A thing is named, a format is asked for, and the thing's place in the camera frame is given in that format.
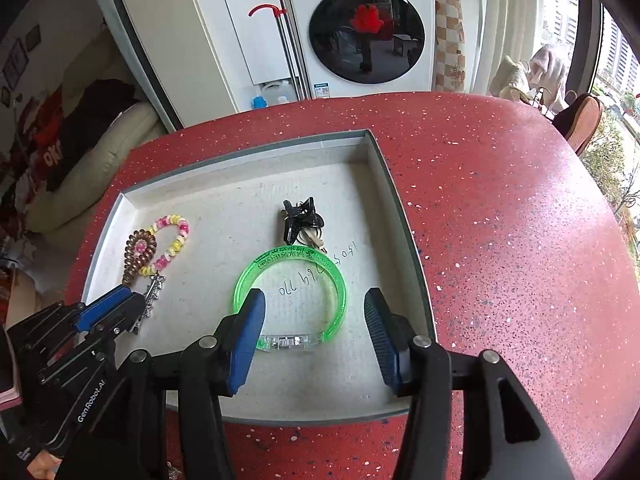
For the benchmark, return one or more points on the white detergent jug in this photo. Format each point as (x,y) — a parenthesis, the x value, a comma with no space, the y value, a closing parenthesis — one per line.
(273,94)

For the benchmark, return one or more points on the silver rhinestone hair clip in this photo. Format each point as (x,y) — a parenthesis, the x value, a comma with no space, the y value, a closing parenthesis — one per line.
(151,294)

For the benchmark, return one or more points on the orange wooden chair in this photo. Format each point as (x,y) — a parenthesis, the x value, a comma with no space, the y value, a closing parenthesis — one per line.
(579,122)

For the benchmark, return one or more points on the cream leather sofa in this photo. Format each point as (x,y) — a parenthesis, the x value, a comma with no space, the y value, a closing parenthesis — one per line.
(86,183)

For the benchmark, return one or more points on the wall picture frames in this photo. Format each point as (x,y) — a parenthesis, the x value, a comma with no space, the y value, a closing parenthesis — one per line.
(16,63)

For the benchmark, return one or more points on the black clothing on sofa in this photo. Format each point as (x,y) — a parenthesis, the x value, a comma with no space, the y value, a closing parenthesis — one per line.
(101,103)

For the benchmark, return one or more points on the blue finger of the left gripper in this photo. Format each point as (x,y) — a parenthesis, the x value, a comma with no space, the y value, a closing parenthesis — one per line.
(90,315)
(120,319)

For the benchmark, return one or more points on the grey jewelry tray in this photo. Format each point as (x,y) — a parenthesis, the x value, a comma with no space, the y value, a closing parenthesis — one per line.
(234,207)

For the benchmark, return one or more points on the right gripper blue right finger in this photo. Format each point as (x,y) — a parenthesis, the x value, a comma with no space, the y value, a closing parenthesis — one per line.
(504,434)

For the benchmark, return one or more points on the red handled mop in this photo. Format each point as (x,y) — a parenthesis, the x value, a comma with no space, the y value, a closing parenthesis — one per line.
(295,69)

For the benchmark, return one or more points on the green translucent bangle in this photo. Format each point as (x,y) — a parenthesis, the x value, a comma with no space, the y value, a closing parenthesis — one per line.
(305,297)

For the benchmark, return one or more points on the pink white cloth pile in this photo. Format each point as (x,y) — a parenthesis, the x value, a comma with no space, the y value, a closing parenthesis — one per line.
(546,72)

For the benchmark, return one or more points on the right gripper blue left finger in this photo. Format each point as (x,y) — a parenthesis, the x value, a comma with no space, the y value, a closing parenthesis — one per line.
(125,434)

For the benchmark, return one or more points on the gold bunny hair clip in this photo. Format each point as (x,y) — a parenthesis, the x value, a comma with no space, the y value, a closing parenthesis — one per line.
(311,237)

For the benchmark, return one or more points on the lower white washing machine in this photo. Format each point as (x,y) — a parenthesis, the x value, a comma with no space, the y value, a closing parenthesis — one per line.
(361,47)

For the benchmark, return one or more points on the red printed blanket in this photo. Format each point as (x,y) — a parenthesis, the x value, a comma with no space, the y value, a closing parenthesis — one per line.
(33,154)

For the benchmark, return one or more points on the black claw hair clip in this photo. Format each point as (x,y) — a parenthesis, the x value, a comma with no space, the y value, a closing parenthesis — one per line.
(298,218)

